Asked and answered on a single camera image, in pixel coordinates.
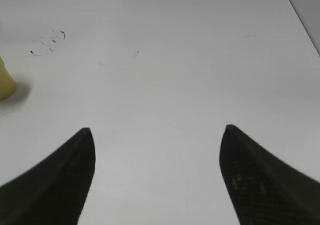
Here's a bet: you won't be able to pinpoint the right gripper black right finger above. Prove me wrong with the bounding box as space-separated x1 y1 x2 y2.
219 124 320 225

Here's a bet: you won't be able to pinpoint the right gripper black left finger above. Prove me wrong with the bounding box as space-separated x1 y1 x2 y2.
0 127 96 225

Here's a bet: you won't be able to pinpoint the yellow paper cup white inside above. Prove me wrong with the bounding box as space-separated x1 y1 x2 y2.
0 58 17 101

